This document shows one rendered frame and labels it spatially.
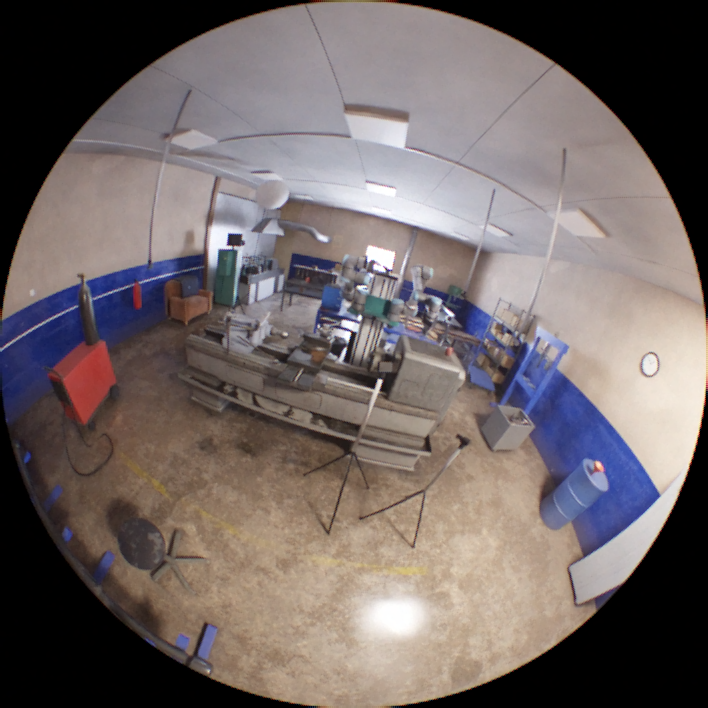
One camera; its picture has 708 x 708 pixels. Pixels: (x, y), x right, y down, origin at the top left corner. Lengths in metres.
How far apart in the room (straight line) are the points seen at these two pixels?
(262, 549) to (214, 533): 0.42
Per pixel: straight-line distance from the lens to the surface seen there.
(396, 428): 2.31
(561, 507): 3.49
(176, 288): 5.44
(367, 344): 3.30
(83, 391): 3.21
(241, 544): 2.11
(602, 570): 3.52
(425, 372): 1.95
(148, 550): 1.63
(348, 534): 2.18
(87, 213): 4.61
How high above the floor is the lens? 2.04
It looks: 26 degrees down
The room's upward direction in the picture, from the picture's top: 15 degrees clockwise
